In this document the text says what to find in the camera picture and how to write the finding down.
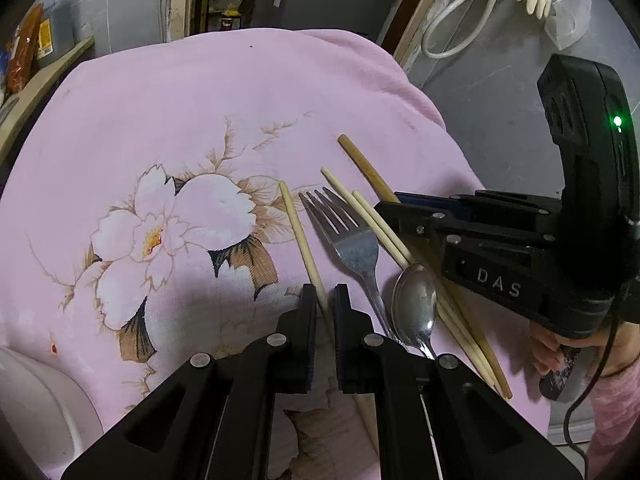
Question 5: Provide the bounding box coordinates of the pink floral blanket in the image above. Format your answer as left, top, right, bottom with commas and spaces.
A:
0, 27, 551, 480

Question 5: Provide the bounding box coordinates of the worn door frame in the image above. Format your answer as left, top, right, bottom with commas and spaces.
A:
167, 0, 468, 73

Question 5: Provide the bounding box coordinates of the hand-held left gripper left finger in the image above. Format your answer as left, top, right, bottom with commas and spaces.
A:
60, 282, 321, 480

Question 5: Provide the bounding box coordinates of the clear hanging plastic bag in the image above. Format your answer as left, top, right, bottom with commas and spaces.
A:
544, 0, 593, 51

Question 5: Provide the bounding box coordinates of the cooking oil jug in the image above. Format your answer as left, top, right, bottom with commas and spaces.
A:
35, 0, 77, 67

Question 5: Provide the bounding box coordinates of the light wooden chopstick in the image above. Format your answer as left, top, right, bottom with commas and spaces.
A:
278, 181, 381, 456
351, 190, 513, 401
320, 166, 501, 391

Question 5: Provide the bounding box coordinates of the white plastic utensil holder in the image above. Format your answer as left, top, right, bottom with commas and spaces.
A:
0, 345, 104, 468

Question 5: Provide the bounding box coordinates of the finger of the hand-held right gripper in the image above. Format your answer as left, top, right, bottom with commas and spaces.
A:
375, 200, 557, 262
395, 189, 565, 232

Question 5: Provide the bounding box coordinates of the person's right hand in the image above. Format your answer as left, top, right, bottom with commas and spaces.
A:
530, 321, 572, 377

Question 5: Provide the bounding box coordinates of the metal fork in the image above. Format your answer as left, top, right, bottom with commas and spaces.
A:
299, 187, 403, 347

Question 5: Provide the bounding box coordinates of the beige kitchen counter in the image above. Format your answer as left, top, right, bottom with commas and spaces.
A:
0, 37, 96, 161

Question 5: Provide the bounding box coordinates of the grey appliance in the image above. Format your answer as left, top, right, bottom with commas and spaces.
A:
252, 0, 396, 36

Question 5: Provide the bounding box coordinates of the orange snack bag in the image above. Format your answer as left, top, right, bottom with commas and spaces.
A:
6, 4, 45, 93

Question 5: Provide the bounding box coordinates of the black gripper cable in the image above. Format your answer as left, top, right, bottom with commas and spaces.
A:
564, 280, 633, 461

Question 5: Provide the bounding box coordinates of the dark wooden chopstick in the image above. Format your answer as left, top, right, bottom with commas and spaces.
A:
337, 134, 402, 204

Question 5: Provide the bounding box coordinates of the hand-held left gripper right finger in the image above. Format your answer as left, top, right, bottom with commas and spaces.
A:
332, 282, 586, 480

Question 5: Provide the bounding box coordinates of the white shower hose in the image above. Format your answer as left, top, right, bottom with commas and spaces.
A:
421, 0, 532, 60

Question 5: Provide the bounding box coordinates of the metal spoon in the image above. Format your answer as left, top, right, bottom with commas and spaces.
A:
391, 263, 440, 361

